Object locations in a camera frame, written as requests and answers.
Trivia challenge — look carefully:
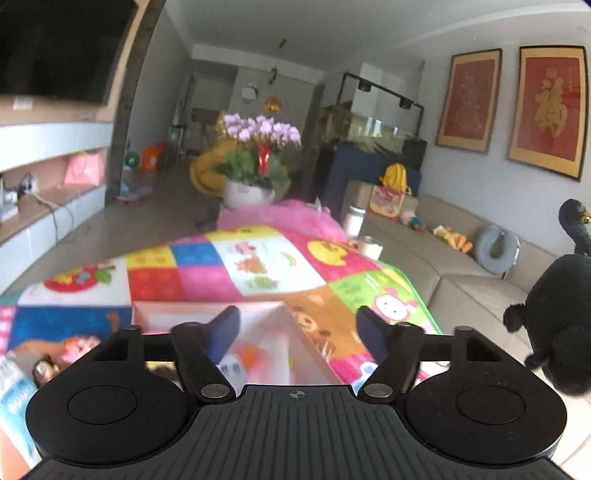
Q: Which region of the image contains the red patterned framed picture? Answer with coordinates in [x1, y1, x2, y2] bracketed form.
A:
[435, 48, 503, 154]

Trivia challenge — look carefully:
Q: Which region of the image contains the grey neck pillow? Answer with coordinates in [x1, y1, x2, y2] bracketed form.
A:
[475, 225, 520, 273]

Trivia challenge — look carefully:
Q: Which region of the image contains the white thermos bottle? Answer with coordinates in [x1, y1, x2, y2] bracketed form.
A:
[342, 205, 368, 236]

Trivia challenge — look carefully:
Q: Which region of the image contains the black plush toy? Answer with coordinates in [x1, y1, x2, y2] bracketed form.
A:
[503, 198, 591, 398]

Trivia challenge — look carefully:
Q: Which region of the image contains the black television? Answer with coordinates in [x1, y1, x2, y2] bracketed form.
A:
[0, 0, 139, 104]

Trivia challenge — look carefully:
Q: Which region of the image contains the blue white wet wipes packet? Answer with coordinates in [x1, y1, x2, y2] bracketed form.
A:
[0, 357, 44, 467]

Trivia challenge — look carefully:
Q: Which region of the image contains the black framed fish tank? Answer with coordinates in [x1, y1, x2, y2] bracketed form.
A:
[318, 71, 428, 208]

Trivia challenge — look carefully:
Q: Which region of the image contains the pink blanket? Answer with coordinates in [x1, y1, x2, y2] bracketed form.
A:
[217, 199, 347, 243]

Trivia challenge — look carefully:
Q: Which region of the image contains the orange yellow plush toy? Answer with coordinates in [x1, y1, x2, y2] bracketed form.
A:
[434, 225, 474, 252]

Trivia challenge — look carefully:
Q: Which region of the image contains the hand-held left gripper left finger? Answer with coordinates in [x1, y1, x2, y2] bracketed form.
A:
[90, 305, 241, 402]

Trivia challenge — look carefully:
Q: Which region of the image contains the white television cabinet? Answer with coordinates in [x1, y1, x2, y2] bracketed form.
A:
[0, 92, 116, 278]

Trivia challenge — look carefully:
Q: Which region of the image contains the pink cardboard box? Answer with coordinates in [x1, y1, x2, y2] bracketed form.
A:
[131, 301, 345, 386]

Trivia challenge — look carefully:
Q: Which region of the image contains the big yellow plush toy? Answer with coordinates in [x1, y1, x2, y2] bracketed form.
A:
[189, 138, 241, 199]

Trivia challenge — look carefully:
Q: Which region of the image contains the pink paper bag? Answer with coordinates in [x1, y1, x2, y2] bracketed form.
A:
[64, 152, 105, 186]

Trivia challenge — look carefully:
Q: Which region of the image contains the colourful cartoon printed mat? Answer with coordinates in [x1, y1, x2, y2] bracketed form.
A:
[0, 226, 441, 462]

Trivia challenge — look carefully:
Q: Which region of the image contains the beige sofa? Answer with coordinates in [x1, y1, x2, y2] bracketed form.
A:
[360, 194, 591, 462]

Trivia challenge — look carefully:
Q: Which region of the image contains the red framed calligraphy picture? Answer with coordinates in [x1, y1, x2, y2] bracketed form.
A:
[508, 45, 588, 182]

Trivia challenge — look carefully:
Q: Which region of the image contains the silver metal cup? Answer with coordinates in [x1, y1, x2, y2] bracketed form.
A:
[358, 235, 384, 259]

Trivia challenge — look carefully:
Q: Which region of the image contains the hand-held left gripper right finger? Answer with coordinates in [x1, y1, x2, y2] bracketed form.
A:
[356, 305, 497, 402]

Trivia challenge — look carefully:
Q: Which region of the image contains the orange bag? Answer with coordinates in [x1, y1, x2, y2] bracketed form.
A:
[141, 145, 164, 172]

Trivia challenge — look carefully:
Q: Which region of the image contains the potted pink orchid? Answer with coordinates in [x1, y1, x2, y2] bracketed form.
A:
[215, 113, 303, 208]

